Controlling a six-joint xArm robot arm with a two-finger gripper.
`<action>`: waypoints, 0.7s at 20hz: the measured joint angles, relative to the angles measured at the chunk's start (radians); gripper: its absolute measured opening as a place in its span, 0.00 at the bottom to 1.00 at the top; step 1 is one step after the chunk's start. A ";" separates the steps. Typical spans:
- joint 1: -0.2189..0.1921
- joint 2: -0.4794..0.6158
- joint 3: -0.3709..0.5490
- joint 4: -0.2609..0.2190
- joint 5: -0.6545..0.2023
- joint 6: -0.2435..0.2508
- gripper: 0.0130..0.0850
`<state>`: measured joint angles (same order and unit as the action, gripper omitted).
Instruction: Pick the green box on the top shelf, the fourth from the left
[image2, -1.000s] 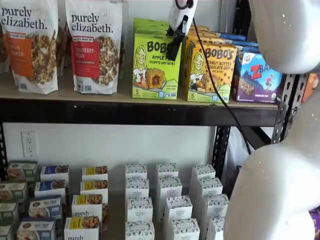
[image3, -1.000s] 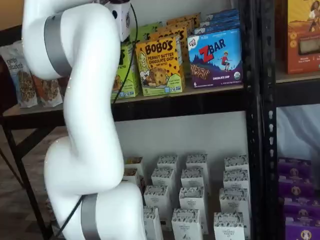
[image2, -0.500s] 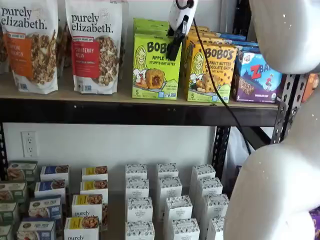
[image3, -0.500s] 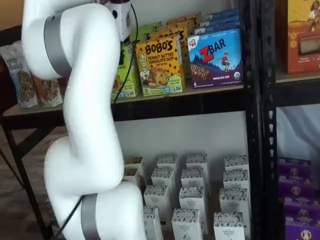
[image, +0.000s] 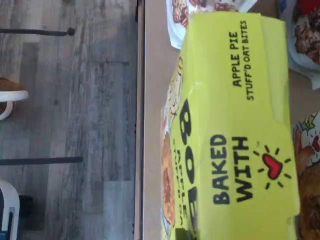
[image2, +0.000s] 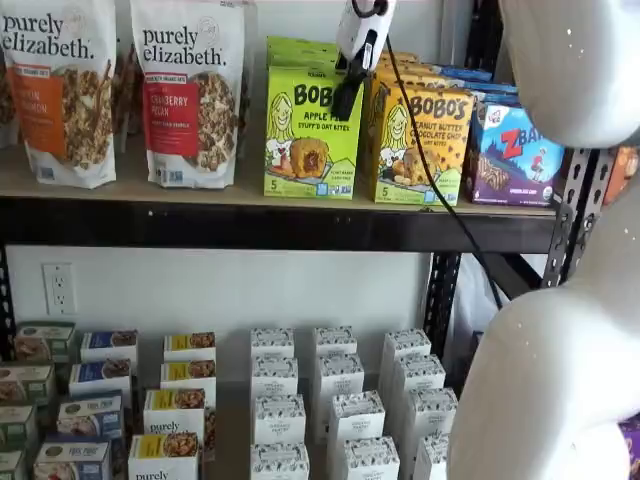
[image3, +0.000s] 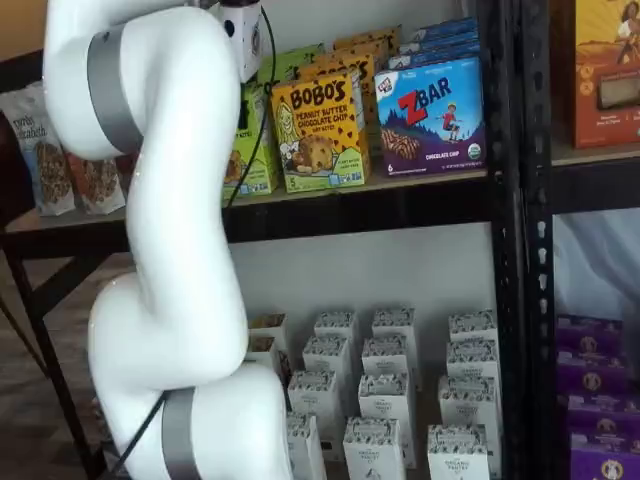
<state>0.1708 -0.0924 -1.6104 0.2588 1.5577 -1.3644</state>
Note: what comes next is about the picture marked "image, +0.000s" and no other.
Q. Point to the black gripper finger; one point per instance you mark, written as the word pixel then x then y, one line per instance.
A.
pixel 186 232

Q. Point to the green Bobo's apple pie box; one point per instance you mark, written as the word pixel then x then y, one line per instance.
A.
pixel 237 125
pixel 310 180

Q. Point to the black metal bar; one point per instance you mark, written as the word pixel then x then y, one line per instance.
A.
pixel 40 160
pixel 37 32

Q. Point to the white and blue object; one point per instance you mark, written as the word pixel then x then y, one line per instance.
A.
pixel 8 212

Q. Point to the white Purely Elizabeth granola bag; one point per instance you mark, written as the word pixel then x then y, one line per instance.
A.
pixel 220 5
pixel 306 37
pixel 178 22

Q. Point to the brown and white shoe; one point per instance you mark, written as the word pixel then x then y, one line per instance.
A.
pixel 12 96

